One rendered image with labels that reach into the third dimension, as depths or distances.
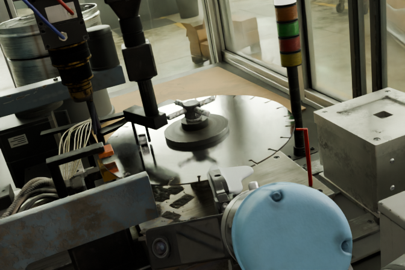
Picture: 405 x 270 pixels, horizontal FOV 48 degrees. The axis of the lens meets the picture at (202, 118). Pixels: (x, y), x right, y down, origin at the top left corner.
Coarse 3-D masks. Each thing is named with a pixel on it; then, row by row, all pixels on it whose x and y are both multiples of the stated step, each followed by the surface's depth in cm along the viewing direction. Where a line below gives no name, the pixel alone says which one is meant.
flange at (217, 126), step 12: (180, 120) 81; (204, 120) 75; (216, 120) 78; (168, 132) 77; (180, 132) 75; (192, 132) 74; (204, 132) 74; (216, 132) 73; (180, 144) 73; (192, 144) 72; (204, 144) 72
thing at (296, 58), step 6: (282, 54) 94; (288, 54) 93; (294, 54) 93; (300, 54) 94; (282, 60) 95; (288, 60) 93; (294, 60) 93; (300, 60) 94; (282, 66) 95; (288, 66) 94; (294, 66) 94
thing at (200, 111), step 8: (176, 104) 79; (184, 104) 75; (192, 104) 74; (200, 104) 76; (176, 112) 74; (184, 112) 74; (192, 112) 74; (200, 112) 73; (208, 112) 72; (192, 120) 75
